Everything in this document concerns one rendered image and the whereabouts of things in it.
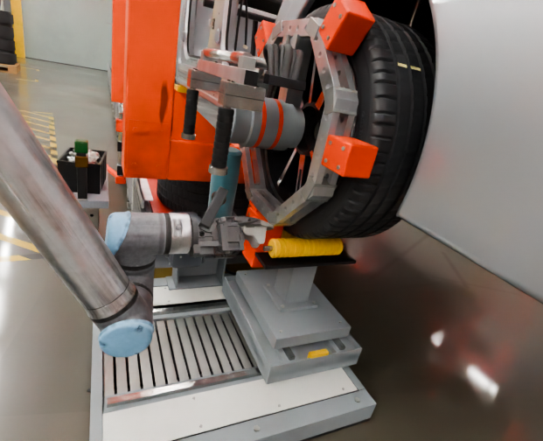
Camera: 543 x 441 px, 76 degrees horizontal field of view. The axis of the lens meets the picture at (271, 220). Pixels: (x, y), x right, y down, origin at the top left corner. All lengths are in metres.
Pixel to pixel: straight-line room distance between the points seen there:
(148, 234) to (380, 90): 0.58
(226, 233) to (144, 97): 0.73
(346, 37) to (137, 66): 0.75
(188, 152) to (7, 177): 0.94
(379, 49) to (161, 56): 0.77
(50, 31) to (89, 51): 1.13
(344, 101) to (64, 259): 0.61
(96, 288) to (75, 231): 0.10
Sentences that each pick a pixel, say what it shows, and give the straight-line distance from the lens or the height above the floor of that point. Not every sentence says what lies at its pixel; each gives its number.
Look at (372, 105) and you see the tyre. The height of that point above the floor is 0.96.
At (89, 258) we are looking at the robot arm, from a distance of 0.62.
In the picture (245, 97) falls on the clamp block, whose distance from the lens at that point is 0.78.
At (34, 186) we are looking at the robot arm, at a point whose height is 0.78.
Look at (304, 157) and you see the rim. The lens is 1.07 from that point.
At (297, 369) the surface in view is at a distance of 1.23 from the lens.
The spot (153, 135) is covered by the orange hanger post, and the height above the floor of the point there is 0.69.
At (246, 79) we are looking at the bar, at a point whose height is 0.96.
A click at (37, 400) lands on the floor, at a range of 1.32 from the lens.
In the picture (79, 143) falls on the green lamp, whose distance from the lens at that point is 1.33.
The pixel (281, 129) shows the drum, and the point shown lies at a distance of 0.97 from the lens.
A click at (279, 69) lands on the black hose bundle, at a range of 0.80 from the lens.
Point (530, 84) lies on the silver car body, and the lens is 0.70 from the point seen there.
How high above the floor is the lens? 0.98
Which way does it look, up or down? 22 degrees down
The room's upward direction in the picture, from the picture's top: 12 degrees clockwise
